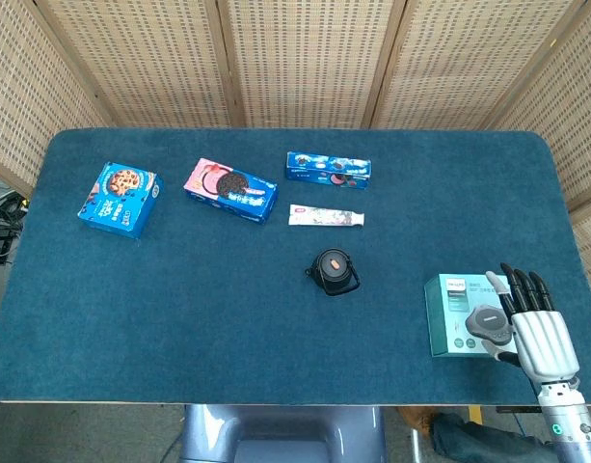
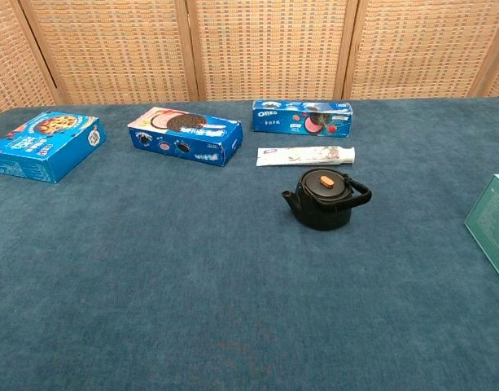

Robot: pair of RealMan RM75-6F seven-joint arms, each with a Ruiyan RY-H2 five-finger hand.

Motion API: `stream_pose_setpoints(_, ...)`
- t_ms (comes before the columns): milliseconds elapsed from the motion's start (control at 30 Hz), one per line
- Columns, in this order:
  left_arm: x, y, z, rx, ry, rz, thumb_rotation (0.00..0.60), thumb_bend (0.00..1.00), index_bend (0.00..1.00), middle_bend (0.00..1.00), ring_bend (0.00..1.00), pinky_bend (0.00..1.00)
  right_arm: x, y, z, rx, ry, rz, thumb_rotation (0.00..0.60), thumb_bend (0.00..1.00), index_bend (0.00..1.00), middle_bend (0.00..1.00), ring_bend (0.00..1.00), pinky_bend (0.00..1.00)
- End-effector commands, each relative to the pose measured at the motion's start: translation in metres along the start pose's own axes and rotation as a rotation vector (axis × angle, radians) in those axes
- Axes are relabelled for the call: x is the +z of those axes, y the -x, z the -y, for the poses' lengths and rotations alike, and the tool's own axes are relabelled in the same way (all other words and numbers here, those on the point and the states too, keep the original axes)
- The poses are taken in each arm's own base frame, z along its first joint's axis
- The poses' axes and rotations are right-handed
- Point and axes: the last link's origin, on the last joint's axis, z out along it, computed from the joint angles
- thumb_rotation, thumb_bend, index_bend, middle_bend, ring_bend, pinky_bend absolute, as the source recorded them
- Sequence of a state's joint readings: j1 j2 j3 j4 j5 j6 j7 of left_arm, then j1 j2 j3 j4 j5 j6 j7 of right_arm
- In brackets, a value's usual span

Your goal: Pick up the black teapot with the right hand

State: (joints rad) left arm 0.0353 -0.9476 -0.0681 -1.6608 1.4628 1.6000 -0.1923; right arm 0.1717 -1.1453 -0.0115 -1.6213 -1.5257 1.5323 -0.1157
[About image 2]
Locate blue pink Oreo box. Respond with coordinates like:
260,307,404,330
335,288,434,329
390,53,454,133
127,106,244,168

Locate dark blue felt table mat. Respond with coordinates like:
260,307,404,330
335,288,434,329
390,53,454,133
0,96,499,391

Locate small black object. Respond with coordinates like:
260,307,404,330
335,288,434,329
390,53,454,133
281,168,373,232

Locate blue chocolate chip cookie box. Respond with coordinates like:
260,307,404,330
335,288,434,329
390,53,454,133
0,112,107,184

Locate teal speakerphone product box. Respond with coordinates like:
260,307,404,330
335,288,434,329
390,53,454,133
464,174,499,291

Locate slim blue Oreo box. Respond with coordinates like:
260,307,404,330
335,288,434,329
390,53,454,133
252,99,354,138

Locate white floral toothpaste tube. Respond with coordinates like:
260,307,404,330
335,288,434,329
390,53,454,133
256,145,357,168

